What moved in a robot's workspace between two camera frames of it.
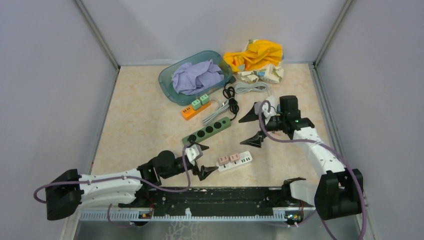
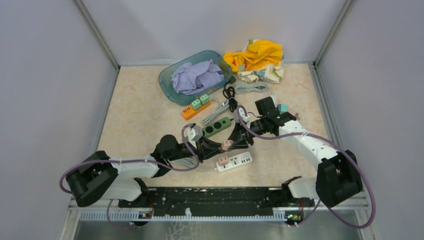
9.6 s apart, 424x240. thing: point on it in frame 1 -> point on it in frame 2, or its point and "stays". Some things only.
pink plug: (234, 157) -> (226, 144)
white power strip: (244, 157) stays
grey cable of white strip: (245, 87) stays
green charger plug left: (196, 104) stays
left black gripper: (204, 172) -> (207, 148)
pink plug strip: (223, 160) stays
